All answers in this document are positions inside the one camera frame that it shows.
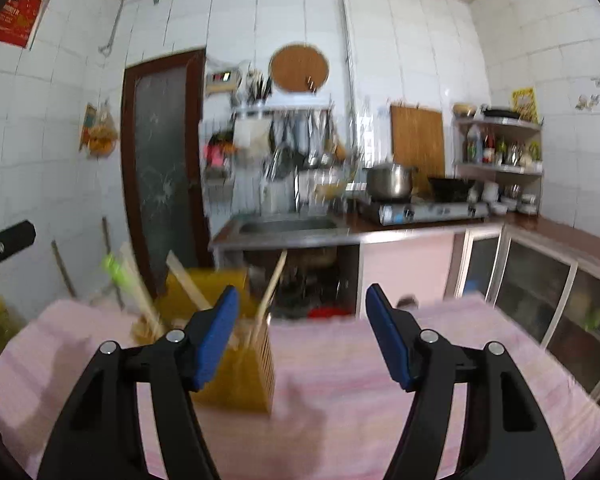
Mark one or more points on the steel pot with lid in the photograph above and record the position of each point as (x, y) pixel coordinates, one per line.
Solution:
(390, 182)

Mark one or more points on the yellow wall poster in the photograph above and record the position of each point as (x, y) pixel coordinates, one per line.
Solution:
(524, 102)

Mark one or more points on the steel gas stove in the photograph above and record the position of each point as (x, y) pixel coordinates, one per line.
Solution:
(430, 212)

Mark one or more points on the wooden chopstick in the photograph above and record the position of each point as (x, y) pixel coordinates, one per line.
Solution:
(272, 287)
(140, 295)

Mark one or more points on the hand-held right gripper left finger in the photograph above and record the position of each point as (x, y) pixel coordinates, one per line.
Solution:
(215, 340)

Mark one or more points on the brown frosted glass door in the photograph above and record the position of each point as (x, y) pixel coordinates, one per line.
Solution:
(165, 160)

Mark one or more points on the green frog toy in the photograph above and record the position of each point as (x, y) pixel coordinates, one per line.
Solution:
(114, 267)

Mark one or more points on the brown bowl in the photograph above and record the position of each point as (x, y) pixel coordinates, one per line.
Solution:
(465, 110)

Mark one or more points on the stack of white bowls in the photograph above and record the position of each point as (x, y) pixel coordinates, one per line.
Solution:
(490, 191)

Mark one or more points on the long metal wall pipe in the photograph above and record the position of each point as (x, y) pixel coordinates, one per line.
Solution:
(345, 25)

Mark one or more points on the hanging orange plastic bags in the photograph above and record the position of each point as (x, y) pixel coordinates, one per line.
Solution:
(100, 135)

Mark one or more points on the pink hanging cloth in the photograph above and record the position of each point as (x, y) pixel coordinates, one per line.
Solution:
(217, 152)

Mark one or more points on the row of hanging kitchen utensils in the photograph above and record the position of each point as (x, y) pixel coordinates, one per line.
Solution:
(300, 135)

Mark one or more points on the leaning wooden stick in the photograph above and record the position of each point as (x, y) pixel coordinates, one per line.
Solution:
(107, 237)
(64, 270)

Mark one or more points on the yellow utensil holder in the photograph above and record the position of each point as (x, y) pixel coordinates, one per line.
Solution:
(245, 380)

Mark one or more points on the steel cruet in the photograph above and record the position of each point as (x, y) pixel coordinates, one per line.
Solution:
(512, 155)

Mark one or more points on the wooden spatula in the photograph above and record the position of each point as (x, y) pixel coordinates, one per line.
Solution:
(187, 280)

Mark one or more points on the black pan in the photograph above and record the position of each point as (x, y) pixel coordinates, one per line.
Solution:
(500, 112)

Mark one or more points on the short metal wall pipe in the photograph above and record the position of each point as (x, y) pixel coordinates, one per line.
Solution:
(111, 25)

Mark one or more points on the white hanging bag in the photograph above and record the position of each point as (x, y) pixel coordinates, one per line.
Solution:
(250, 132)

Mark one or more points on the clear oil bottle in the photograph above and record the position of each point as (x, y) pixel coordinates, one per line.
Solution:
(473, 147)

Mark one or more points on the white corner shelf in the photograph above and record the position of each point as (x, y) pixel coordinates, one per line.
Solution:
(505, 121)

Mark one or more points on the white wall utensil rack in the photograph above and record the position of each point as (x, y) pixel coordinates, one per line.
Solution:
(280, 108)

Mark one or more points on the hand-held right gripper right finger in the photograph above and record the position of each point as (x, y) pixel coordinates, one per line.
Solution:
(387, 340)

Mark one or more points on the dark sauce bottle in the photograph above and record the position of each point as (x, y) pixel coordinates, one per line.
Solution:
(488, 147)

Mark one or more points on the brown round object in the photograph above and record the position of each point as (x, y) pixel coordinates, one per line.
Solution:
(406, 302)

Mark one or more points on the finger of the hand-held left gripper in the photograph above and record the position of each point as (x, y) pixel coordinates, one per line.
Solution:
(7, 247)

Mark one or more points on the round wooden board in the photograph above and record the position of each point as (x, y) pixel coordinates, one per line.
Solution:
(297, 67)

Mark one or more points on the steel utensil cup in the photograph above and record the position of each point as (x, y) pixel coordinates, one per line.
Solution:
(257, 91)

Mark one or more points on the rectangular wooden cutting board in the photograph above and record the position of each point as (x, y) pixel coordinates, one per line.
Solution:
(417, 135)

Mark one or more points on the glass door cabinet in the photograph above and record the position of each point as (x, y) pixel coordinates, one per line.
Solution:
(530, 280)

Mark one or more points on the black wok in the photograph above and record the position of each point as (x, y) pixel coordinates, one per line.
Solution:
(450, 186)

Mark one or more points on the pink striped tablecloth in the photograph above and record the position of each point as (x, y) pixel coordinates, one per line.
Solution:
(330, 385)

